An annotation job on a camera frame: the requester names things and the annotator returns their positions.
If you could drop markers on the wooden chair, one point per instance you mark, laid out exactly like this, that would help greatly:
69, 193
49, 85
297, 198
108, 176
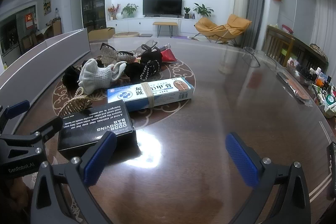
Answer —
278, 45

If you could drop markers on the black flat television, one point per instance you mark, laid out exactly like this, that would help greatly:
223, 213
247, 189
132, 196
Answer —
162, 5

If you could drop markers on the black printed cardboard box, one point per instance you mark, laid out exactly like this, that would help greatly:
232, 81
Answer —
86, 132

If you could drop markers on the white television cabinet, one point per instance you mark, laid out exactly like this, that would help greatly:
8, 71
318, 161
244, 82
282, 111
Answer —
131, 24

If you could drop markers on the bushy green potted plant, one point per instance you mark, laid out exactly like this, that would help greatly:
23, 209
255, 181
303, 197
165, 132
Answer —
130, 9

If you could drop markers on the framed wall painting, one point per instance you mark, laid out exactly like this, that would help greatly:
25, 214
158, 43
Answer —
47, 4

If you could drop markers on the blue and white ointment box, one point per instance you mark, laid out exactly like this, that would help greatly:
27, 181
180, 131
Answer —
162, 92

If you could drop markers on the dark wooden sideboard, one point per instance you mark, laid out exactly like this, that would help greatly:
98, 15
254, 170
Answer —
307, 49

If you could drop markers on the round beige pet bed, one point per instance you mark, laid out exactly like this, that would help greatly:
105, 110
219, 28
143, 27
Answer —
126, 35

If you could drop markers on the orange lounge chair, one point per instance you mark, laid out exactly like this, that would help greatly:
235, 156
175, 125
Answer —
207, 27
237, 23

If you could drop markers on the clear frame glasses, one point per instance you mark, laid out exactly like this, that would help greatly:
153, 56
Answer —
149, 44

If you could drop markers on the dark floor mat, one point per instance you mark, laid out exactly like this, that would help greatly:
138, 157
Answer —
146, 35

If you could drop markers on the grey sequined bag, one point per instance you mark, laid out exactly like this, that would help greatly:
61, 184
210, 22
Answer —
113, 54

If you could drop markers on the purple floor mat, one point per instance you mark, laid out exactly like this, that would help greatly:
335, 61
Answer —
179, 37

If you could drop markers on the white knitted cloth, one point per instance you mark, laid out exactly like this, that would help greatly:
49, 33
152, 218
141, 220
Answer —
94, 74

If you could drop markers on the brown patterned glass desktop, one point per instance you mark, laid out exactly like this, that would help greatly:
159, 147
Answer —
183, 134

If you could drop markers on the red foil packet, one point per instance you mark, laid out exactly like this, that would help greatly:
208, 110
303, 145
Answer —
166, 56

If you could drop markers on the wooden bench with metal legs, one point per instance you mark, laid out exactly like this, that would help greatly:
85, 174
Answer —
165, 23

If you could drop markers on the broad leaf potted plant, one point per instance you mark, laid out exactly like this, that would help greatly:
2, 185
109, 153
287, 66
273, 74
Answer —
203, 10

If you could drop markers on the small clear bottle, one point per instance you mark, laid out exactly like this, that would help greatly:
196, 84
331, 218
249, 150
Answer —
164, 46

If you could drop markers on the black scrunchie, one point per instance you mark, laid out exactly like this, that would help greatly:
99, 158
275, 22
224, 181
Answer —
69, 77

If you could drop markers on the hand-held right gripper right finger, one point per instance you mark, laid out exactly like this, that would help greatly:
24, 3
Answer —
241, 161

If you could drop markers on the gold pearl hair claw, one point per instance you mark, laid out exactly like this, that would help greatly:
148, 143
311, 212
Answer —
76, 106

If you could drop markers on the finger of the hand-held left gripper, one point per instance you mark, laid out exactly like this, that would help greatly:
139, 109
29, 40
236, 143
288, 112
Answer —
17, 108
51, 127

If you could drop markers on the white curtain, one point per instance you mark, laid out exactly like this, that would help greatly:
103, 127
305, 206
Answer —
325, 27

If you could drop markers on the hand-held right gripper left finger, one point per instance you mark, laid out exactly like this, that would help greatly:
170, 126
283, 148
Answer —
101, 158

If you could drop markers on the red flowers in vase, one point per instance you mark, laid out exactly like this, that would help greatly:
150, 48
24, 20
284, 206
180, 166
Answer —
113, 10

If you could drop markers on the flat brown case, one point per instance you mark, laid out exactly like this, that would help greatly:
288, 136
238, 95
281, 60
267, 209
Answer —
294, 86

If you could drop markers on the small potted plant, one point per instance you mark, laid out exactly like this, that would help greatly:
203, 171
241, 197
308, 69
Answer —
186, 12

